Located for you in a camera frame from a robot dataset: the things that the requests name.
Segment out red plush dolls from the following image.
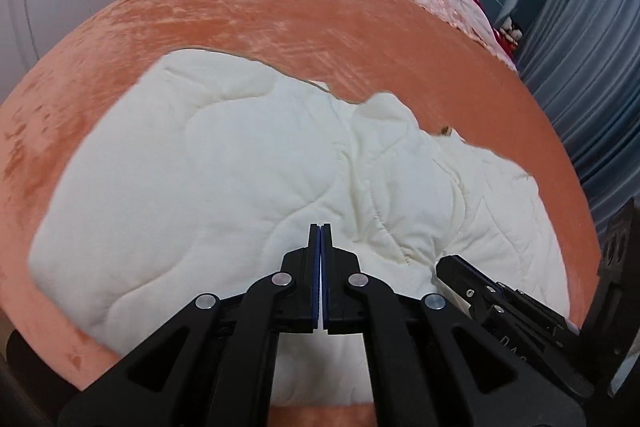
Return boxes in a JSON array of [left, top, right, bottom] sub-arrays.
[[492, 14, 523, 55]]

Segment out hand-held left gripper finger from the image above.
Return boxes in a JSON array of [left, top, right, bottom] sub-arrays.
[[57, 223, 320, 427], [320, 224, 587, 427]]

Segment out cream quilted jacket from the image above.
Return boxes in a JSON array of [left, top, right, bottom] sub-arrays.
[[27, 48, 571, 408]]

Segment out orange plush bed blanket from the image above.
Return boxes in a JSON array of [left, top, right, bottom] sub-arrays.
[[0, 0, 603, 427]]

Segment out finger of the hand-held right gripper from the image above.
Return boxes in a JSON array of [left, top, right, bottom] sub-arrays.
[[437, 255, 571, 333], [434, 274, 596, 399]]

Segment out blue-grey curtain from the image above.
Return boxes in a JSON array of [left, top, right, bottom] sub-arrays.
[[515, 0, 640, 218]]

